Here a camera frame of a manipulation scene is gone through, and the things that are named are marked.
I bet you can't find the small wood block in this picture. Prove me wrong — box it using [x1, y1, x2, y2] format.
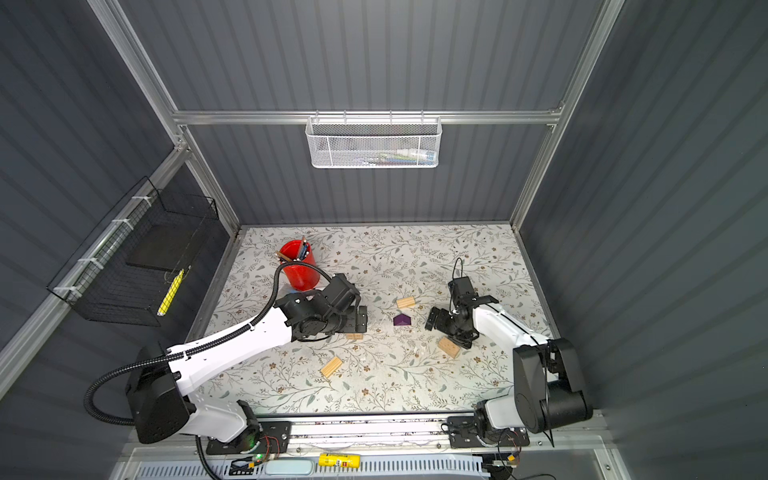
[396, 296, 416, 310]

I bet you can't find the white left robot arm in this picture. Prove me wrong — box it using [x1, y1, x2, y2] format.
[83, 274, 367, 453]

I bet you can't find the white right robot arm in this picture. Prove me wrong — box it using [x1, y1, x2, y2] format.
[425, 276, 594, 448]

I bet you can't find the red pen cup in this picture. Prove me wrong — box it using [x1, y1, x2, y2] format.
[277, 238, 322, 292]

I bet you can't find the purple cube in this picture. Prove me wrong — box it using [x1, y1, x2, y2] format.
[393, 313, 412, 327]

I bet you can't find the yellow highlighter in basket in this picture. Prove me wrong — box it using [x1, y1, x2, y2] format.
[156, 269, 185, 317]

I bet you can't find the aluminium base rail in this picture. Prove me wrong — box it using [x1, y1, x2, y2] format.
[137, 410, 607, 457]

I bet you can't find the white wire mesh basket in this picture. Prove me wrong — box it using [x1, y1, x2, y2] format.
[305, 117, 443, 169]

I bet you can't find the black wire basket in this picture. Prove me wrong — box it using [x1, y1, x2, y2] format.
[48, 181, 219, 327]

